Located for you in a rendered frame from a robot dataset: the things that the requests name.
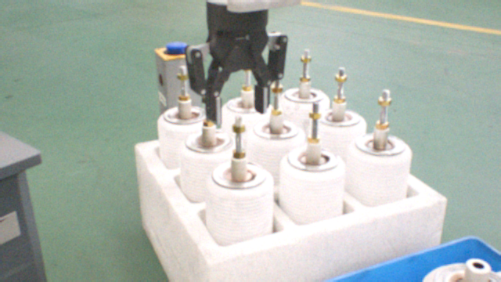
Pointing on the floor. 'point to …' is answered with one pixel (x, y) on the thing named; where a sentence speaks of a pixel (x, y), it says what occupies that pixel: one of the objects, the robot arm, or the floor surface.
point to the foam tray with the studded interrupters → (280, 233)
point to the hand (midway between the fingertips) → (238, 108)
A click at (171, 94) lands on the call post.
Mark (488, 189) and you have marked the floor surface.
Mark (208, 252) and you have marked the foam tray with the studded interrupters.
